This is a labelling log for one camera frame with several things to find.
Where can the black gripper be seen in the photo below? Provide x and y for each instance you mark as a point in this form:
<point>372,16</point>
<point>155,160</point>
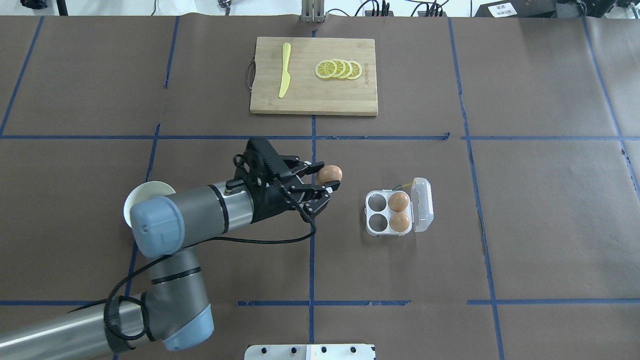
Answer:
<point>266,202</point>

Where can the brown egg from bowl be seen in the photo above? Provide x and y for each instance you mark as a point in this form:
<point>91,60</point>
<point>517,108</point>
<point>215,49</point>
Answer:
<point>329,173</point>

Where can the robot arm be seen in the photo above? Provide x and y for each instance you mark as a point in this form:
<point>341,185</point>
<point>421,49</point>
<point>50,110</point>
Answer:
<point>166,300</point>

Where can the clear plastic egg box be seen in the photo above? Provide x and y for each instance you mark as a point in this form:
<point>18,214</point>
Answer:
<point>421,208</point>

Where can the brown egg in box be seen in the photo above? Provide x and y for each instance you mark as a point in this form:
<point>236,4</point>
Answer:
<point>400,222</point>
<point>398,201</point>

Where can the black box with label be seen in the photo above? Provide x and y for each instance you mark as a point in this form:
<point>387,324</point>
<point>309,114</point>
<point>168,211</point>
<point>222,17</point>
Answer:
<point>517,9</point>

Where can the yellow plastic knife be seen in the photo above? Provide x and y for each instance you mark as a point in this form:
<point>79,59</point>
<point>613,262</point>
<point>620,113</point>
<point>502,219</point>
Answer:
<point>285,75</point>

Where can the wooden cutting board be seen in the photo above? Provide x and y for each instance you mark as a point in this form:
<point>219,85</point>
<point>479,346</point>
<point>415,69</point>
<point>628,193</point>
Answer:
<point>308,95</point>

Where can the yellow lemon slices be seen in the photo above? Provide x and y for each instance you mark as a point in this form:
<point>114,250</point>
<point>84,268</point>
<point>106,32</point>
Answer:
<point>338,69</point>

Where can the white bowl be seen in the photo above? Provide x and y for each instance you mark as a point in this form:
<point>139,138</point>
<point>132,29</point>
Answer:
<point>143,193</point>

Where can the black tripod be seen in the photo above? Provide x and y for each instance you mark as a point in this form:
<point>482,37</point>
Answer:
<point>60,5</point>

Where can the aluminium frame post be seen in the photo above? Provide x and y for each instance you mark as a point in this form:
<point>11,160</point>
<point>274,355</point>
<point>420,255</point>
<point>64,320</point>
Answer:
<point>313,11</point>

